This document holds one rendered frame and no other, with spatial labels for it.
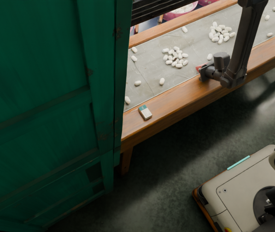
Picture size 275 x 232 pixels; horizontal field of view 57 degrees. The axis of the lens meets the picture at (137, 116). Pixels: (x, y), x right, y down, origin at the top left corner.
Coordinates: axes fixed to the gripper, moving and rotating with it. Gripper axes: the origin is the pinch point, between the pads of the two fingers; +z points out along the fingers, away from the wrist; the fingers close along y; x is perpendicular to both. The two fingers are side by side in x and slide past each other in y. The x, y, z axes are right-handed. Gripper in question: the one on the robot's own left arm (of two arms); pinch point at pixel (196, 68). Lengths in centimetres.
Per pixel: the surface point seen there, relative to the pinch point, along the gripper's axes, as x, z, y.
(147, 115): 4.5, -10.5, 36.7
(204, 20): -14.2, 21.3, -25.7
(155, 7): -35.1, -7.9, 20.1
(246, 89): 61, 46, -79
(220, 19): -12.2, 19.1, -34.9
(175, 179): 80, 21, 17
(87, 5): -47, -61, 61
